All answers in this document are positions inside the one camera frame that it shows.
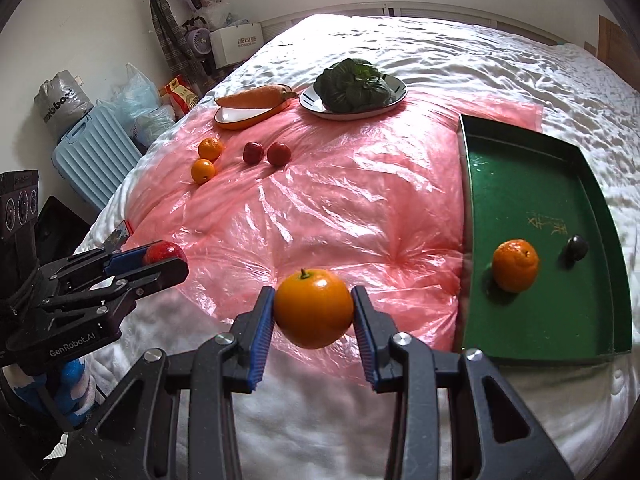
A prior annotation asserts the red phone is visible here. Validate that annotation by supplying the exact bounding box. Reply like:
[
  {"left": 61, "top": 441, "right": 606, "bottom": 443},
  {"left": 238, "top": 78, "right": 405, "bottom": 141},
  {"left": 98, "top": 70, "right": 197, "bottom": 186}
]
[{"left": 102, "top": 220, "right": 132, "bottom": 254}]

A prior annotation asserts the large mandarin orange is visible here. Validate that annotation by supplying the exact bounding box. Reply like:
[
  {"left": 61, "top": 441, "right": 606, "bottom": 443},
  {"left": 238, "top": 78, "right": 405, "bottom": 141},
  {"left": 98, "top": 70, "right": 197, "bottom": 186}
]
[{"left": 491, "top": 238, "right": 540, "bottom": 294}]

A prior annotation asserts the white cardboard box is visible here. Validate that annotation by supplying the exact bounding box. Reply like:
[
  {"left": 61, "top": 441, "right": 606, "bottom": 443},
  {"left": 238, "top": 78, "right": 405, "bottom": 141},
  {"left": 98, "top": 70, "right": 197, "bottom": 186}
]
[{"left": 209, "top": 23, "right": 264, "bottom": 68}]

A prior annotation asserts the clear plastic bag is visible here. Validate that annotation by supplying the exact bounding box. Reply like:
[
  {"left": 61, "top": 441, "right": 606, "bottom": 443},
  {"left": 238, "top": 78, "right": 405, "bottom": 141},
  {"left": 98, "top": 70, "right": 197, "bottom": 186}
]
[{"left": 103, "top": 63, "right": 176, "bottom": 153}]

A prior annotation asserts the dark plum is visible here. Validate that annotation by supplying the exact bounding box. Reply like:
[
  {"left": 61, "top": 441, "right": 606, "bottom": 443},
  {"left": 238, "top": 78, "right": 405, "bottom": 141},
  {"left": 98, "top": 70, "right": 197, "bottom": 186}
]
[{"left": 563, "top": 234, "right": 589, "bottom": 264}]

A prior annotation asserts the white round plate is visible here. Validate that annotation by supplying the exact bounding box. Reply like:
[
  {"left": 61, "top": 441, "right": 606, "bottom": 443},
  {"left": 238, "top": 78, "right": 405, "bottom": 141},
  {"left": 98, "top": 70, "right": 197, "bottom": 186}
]
[{"left": 298, "top": 75, "right": 408, "bottom": 122}]

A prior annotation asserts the plaid scarf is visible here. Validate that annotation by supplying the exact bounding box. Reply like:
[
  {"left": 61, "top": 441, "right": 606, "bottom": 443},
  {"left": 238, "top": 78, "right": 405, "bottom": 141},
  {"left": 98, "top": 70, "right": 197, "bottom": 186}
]
[{"left": 149, "top": 0, "right": 212, "bottom": 98}]

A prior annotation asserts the green leafy vegetable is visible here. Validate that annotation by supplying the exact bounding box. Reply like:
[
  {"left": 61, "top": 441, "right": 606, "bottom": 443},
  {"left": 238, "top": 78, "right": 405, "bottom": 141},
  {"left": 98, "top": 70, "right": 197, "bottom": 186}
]
[{"left": 314, "top": 58, "right": 393, "bottom": 114}]

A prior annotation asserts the orange oval plate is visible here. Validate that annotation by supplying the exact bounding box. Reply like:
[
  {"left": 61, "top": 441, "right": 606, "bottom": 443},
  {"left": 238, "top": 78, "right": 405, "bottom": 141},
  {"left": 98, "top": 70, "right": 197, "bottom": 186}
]
[{"left": 214, "top": 101, "right": 290, "bottom": 131}]

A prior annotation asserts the grey printed bag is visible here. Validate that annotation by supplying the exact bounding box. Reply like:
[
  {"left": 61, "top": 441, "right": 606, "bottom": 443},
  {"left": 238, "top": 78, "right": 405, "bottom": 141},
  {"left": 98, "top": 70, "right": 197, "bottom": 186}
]
[{"left": 34, "top": 70, "right": 93, "bottom": 142}]

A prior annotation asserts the small orange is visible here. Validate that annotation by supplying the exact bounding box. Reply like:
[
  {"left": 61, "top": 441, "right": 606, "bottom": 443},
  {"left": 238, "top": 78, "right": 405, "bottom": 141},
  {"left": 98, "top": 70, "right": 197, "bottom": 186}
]
[{"left": 191, "top": 158, "right": 217, "bottom": 185}]

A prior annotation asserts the wooden headboard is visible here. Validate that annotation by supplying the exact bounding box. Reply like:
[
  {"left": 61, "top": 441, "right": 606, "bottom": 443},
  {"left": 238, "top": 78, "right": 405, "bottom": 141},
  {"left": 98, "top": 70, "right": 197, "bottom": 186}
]
[{"left": 584, "top": 15, "right": 640, "bottom": 91}]

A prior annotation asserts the green tray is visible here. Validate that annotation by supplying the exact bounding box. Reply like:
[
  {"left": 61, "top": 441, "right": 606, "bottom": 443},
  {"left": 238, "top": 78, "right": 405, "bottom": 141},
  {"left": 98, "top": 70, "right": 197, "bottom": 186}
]
[{"left": 456, "top": 115, "right": 632, "bottom": 366}]

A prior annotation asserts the smooth orange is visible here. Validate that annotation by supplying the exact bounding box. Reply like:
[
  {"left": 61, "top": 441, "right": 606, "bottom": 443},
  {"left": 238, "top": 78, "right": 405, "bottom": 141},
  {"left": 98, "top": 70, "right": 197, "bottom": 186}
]
[{"left": 272, "top": 268, "right": 354, "bottom": 350}]

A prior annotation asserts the orange rice bag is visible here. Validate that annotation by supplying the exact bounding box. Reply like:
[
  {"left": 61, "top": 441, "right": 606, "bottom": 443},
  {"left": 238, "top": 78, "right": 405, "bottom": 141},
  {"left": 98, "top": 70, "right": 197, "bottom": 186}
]
[{"left": 160, "top": 75, "right": 198, "bottom": 118}]

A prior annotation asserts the pink plastic sheet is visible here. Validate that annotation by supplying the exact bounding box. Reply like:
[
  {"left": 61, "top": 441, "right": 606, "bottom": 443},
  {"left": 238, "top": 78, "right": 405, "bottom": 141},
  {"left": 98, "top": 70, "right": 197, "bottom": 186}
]
[{"left": 124, "top": 91, "right": 542, "bottom": 350}]

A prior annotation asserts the carrot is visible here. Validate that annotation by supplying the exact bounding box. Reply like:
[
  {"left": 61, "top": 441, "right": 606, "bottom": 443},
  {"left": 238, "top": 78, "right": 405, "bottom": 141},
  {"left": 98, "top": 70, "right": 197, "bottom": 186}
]
[{"left": 216, "top": 84, "right": 298, "bottom": 110}]

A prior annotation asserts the purple fan lower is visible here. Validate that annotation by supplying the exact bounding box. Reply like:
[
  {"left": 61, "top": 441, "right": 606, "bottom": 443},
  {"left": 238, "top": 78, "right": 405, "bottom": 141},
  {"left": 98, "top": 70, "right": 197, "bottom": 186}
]
[{"left": 186, "top": 27, "right": 212, "bottom": 56}]

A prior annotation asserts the light blue suitcase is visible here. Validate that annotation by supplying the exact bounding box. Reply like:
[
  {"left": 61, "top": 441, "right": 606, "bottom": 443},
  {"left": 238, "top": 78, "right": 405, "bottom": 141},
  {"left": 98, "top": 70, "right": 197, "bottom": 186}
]
[{"left": 52, "top": 104, "right": 141, "bottom": 211}]

